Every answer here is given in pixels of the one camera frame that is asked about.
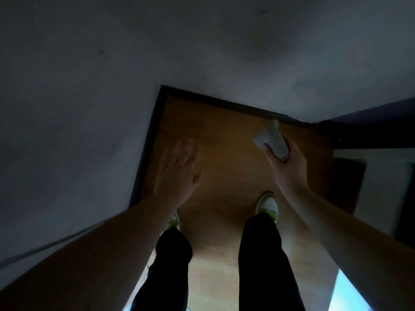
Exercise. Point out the black shorts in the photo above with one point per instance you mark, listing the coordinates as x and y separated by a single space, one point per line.
262 265

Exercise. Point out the grey cleaning cloth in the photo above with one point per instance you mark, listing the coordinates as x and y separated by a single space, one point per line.
272 139

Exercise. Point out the person's left forearm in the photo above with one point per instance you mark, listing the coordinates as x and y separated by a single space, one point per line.
74 262

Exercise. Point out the person's right hand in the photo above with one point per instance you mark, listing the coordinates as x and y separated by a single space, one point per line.
290 171

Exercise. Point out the person's left hand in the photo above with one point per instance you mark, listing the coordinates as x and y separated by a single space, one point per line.
176 178

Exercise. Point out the person's right forearm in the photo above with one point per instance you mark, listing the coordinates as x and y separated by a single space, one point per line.
353 249

